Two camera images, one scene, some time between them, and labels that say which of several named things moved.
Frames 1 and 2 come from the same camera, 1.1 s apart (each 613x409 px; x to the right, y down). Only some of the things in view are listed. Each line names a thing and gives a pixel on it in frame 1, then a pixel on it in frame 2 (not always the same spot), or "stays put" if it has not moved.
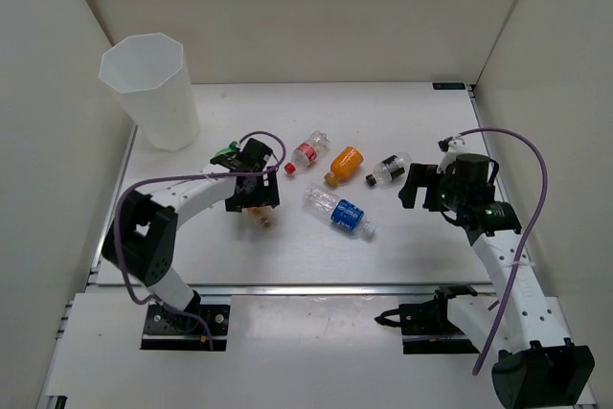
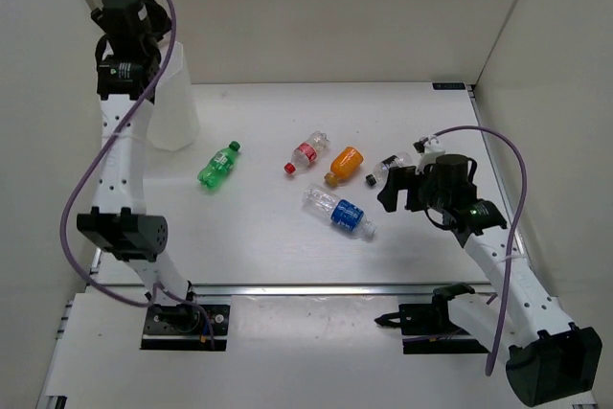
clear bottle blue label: x=338 y=211 stays put
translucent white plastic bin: x=150 y=73 stays put
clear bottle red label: x=307 y=152 stays put
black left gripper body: x=258 y=194 -> x=152 y=50
